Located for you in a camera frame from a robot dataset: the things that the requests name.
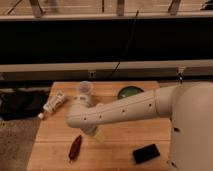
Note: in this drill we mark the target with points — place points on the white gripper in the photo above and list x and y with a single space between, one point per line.
96 133

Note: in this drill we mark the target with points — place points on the wooden cutting board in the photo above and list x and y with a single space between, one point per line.
54 138

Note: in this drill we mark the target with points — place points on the green bowl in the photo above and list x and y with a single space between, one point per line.
129 91

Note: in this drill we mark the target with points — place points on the black phone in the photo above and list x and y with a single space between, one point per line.
145 153

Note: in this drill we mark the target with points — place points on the white tube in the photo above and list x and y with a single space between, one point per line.
52 105

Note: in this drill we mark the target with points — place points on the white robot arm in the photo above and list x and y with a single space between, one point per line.
188 105

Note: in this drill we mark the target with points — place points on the clear plastic cup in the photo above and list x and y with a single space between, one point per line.
86 88

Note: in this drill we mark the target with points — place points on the dark red pepper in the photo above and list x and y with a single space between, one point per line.
75 149

